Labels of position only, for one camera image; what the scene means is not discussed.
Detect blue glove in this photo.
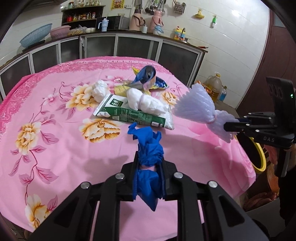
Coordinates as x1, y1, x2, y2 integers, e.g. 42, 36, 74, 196
128, 123, 164, 211

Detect white foam fruit net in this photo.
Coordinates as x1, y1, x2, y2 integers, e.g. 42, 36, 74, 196
173, 83, 239, 143

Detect white tissue bundle blue band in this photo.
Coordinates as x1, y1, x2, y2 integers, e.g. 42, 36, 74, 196
126, 88, 168, 115

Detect small white tissue bundle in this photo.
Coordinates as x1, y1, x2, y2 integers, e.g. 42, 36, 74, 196
91, 80, 110, 103

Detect yellow rimmed trash bin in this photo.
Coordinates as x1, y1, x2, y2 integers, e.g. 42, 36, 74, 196
248, 138, 267, 174

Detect kitchen counter glass cabinets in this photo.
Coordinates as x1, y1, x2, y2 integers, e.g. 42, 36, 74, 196
1, 31, 207, 99

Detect small clear plastic bottle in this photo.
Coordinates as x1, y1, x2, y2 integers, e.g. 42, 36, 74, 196
218, 86, 227, 102

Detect large cooking oil jug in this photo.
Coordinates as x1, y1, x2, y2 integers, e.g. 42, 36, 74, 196
203, 72, 222, 102

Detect dark red wooden door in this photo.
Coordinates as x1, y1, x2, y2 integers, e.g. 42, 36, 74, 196
236, 11, 295, 116

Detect green white milk carton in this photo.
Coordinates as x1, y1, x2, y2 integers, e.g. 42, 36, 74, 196
93, 94, 174, 130

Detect pink floral tablecloth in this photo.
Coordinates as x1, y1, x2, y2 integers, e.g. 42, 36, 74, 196
1, 57, 256, 232

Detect yellow foam net piece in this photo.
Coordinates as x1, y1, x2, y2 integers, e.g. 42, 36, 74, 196
113, 85, 130, 97

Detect yellow blue snack bag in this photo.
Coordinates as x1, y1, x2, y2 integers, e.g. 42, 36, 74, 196
132, 67, 168, 90

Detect yellow detergent bottles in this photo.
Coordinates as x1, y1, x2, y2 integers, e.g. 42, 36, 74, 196
174, 26, 186, 41

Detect blue orange snack wrapper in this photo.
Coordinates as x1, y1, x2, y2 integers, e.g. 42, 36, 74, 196
127, 65, 156, 90

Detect pink thermos right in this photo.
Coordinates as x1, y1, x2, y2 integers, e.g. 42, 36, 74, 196
147, 10, 164, 33

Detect pink thermos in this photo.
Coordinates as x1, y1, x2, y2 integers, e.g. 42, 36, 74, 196
129, 9, 146, 31
147, 10, 164, 33

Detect hanging utensil rack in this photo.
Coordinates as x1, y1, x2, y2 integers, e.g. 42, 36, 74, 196
133, 0, 167, 15

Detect pink thermos left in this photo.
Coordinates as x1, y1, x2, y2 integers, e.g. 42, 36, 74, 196
129, 9, 146, 31

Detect microwave oven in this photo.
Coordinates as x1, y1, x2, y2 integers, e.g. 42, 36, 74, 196
96, 16, 130, 31

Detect blue white tumbler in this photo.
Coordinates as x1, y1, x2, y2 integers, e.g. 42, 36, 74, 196
98, 18, 109, 32

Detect pink plastic basin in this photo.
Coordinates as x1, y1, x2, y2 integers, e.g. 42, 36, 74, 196
50, 25, 71, 40

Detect blue plastic basin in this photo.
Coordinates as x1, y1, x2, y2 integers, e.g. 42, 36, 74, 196
20, 23, 52, 48

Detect black spice shelf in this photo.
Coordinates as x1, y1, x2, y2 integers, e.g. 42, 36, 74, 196
61, 5, 105, 30

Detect green white wall bottle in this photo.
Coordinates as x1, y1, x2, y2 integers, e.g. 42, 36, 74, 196
211, 15, 217, 28

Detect yellow wall hook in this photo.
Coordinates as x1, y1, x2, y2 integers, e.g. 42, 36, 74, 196
195, 9, 205, 19

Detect wire chopstick basket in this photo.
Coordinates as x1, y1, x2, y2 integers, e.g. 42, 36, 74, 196
173, 0, 186, 14

